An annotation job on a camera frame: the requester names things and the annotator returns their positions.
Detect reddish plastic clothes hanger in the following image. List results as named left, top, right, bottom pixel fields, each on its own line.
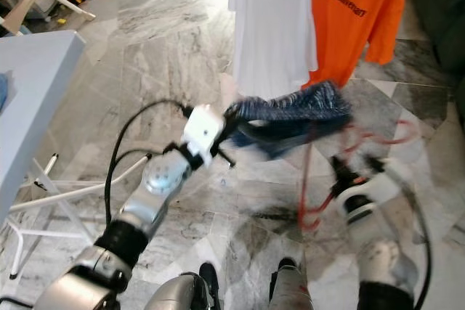
left=296, top=118, right=419, bottom=232

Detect blue plaid shirt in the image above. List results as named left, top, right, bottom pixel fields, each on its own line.
left=222, top=81, right=353, bottom=162

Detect white t-shirt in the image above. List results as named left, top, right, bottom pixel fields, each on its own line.
left=229, top=0, right=319, bottom=100

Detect grey folding table white legs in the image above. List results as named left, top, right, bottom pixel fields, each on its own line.
left=0, top=30, right=146, bottom=282

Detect silver left robot leg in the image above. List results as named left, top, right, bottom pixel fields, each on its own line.
left=142, top=263, right=219, bottom=310

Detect orange printed t-shirt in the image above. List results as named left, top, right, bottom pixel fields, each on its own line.
left=302, top=0, right=405, bottom=87

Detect dark green sofa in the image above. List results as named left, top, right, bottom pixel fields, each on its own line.
left=403, top=0, right=465, bottom=93

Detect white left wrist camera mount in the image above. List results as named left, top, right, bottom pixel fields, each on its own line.
left=184, top=105, right=226, bottom=158

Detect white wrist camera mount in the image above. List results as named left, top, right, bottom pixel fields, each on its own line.
left=184, top=105, right=226, bottom=158
left=363, top=171, right=404, bottom=208

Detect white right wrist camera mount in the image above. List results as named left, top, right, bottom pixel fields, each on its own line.
left=363, top=171, right=404, bottom=208

